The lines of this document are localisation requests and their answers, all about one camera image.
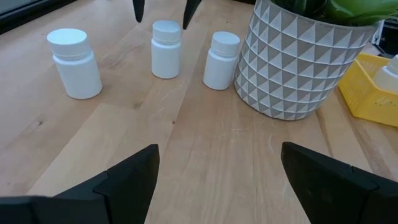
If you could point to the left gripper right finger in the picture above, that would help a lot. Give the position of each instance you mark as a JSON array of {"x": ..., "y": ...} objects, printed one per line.
[{"x": 342, "y": 199}]

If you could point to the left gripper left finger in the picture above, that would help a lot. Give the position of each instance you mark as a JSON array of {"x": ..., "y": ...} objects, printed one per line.
[{"x": 118, "y": 199}]

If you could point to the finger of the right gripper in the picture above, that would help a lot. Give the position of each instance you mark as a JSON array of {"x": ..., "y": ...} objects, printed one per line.
[
  {"x": 138, "y": 9},
  {"x": 190, "y": 11}
]

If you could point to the white pill bottle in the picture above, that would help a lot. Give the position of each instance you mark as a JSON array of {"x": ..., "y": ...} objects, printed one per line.
[
  {"x": 220, "y": 67},
  {"x": 388, "y": 77},
  {"x": 165, "y": 53},
  {"x": 76, "y": 71}
]

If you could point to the yellow plastic basket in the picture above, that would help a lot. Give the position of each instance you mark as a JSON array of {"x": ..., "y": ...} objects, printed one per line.
[{"x": 363, "y": 99}]

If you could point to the grey triangle-patterned plant pot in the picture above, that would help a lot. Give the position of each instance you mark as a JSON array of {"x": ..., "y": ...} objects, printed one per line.
[{"x": 295, "y": 65}]

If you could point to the green succulent plant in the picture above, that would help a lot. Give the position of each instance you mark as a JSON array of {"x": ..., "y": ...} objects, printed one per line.
[{"x": 345, "y": 9}]

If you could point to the black aluminium table frame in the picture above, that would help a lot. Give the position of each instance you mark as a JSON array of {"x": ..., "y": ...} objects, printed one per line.
[{"x": 18, "y": 23}]

